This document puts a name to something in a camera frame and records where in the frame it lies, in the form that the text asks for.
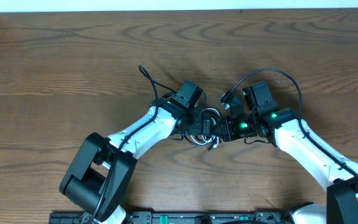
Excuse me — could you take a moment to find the white usb cable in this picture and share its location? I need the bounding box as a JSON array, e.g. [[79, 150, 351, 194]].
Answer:
[[186, 107, 229, 149]]

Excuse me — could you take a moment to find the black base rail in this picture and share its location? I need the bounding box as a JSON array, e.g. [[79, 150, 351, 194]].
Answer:
[[48, 202, 326, 224]]

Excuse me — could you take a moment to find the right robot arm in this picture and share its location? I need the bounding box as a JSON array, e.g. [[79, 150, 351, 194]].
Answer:
[[213, 82, 358, 223]]

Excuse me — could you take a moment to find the black usb cable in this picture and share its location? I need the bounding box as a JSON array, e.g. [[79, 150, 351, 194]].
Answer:
[[175, 105, 226, 152]]

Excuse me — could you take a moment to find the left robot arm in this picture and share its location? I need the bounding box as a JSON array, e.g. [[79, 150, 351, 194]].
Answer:
[[59, 81, 203, 223]]

